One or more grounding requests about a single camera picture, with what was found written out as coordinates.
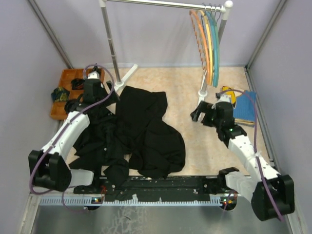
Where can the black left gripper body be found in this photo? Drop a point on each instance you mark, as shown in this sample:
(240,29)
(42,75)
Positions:
(104,94)

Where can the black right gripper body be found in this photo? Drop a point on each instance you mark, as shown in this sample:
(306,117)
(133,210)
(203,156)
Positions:
(216,121)

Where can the black button-up shirt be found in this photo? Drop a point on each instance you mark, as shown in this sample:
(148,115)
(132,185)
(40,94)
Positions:
(99,150)

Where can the black t-shirt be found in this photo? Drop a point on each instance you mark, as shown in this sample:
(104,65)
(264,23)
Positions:
(156,149)

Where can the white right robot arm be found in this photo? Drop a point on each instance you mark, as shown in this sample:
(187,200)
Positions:
(270,193)

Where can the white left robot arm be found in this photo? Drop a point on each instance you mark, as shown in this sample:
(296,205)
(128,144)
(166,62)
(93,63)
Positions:
(48,168)

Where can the blue yellow folded shirt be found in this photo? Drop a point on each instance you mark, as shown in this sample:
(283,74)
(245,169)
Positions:
(243,108)

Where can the orange hanger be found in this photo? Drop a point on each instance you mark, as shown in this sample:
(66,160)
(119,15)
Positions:
(202,44)

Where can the green hanger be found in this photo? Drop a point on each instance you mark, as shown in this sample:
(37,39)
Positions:
(216,51)

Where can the yellow hanger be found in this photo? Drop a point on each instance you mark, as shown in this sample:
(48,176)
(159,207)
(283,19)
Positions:
(210,48)

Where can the dark orange patterned cloth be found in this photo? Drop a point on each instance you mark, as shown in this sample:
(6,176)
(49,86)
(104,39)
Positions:
(77,84)

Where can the rolled black tie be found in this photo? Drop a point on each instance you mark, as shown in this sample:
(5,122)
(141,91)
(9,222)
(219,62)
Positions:
(71,105)

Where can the green floral folded cloth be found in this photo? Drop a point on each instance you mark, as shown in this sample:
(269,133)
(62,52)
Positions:
(60,94)

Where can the wooden compartment tray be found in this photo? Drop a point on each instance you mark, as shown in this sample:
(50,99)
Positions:
(57,110)

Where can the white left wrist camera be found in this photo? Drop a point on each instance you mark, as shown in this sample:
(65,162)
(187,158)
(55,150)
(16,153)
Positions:
(94,74)

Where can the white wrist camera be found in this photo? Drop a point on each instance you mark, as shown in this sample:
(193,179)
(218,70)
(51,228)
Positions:
(223,97)
(94,74)

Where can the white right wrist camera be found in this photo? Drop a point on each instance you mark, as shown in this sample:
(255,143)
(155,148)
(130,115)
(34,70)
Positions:
(223,97)

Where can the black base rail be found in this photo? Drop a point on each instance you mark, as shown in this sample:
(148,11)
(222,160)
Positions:
(171,189)

